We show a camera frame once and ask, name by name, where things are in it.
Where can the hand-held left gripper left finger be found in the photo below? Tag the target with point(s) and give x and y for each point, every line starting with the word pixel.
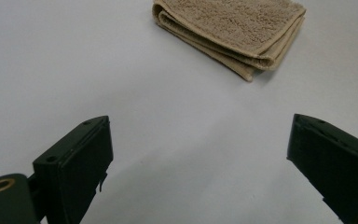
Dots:
pixel 74 168

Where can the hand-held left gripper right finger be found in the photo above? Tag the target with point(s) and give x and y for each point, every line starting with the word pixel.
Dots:
pixel 338 168

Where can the beige towel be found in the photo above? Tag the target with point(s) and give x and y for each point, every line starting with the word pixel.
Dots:
pixel 230 25

